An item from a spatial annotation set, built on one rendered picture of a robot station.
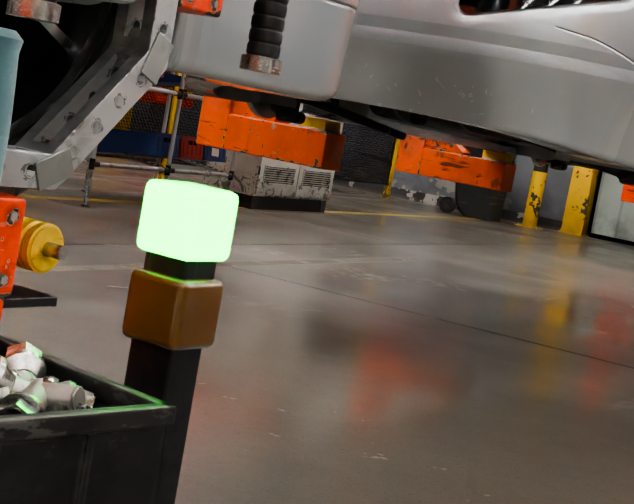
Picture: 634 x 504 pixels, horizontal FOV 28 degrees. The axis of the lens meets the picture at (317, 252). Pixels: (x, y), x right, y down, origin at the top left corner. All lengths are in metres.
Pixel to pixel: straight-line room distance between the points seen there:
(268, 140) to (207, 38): 3.73
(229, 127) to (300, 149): 0.39
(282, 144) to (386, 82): 1.74
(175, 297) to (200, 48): 1.10
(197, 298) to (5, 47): 0.54
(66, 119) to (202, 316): 0.84
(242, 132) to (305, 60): 3.60
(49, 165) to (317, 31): 0.70
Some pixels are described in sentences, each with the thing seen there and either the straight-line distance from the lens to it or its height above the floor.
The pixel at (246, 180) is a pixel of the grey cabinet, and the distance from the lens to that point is 9.29.
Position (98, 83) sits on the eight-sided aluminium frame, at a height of 0.71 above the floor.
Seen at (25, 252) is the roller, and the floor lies 0.51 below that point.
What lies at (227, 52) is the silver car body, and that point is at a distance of 1.81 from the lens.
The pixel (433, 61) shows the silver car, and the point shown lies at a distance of 3.68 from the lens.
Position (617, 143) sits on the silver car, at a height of 0.80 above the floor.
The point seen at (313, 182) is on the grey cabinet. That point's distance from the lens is 9.98.
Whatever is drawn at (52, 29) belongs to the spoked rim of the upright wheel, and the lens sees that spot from 1.56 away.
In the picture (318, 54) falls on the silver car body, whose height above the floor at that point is 0.81.
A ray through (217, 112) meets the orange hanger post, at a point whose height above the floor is 0.67.
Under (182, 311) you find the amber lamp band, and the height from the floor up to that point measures 0.59.
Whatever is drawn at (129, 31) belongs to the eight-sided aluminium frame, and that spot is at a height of 0.77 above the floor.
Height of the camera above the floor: 0.71
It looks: 6 degrees down
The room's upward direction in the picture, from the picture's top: 10 degrees clockwise
